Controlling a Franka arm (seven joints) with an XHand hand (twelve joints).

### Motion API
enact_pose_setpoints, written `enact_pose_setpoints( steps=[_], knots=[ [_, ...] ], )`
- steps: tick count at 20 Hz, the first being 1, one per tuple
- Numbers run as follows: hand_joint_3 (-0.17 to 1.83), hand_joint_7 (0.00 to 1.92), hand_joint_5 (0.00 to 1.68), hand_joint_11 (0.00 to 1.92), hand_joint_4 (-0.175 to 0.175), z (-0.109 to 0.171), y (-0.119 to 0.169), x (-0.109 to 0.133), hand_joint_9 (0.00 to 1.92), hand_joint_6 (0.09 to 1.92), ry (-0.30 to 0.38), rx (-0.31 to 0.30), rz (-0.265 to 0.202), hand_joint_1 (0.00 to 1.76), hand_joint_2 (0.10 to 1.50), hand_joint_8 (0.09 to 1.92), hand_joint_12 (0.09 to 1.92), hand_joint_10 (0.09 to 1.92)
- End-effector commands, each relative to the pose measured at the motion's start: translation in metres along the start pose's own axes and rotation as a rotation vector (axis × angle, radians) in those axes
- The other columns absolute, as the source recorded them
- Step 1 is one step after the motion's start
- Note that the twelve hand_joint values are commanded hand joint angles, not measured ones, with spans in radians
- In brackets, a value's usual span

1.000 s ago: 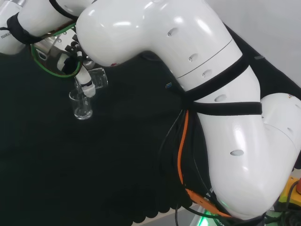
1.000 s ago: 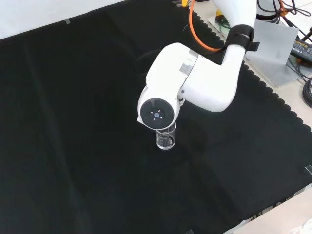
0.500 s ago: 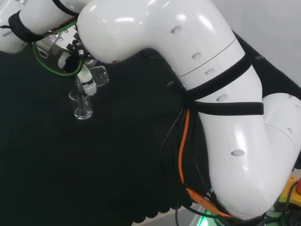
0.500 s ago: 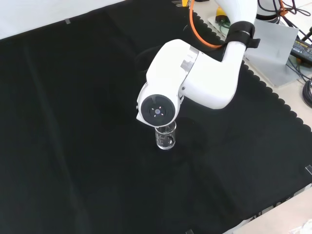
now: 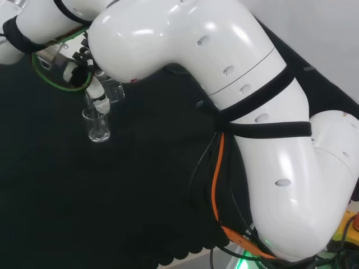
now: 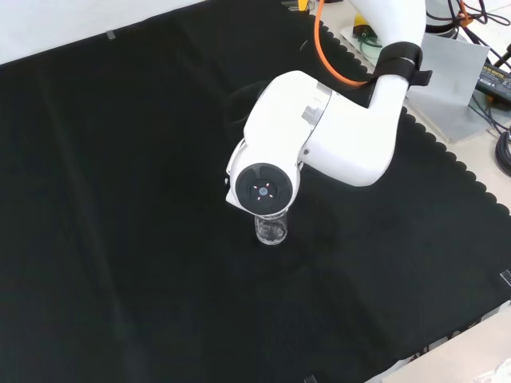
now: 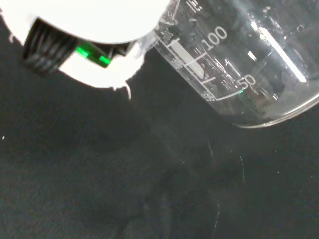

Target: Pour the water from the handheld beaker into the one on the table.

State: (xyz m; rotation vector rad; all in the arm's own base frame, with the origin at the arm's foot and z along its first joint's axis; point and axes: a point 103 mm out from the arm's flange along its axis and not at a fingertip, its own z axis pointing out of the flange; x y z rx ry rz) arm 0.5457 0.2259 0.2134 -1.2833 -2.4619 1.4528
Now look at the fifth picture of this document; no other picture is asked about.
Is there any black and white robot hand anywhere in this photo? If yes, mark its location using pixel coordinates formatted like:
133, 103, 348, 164
63, 47, 111, 115

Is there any clear glass beaker with water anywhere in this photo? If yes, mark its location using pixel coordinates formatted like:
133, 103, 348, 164
83, 80, 126, 106

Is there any clear empty glass beaker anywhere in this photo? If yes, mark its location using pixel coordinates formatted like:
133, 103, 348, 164
82, 108, 111, 143

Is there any black bench cloth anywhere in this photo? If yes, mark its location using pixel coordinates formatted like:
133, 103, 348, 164
0, 16, 359, 269

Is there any yellow stop button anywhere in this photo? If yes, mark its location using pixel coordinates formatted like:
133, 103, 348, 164
332, 208, 359, 251

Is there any thick black cable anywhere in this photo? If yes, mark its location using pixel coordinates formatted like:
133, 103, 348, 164
189, 131, 224, 208

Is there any orange cable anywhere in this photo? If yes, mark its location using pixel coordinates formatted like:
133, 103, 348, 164
210, 133, 278, 260

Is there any thin black cable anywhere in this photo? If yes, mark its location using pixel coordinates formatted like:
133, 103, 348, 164
209, 243, 219, 269

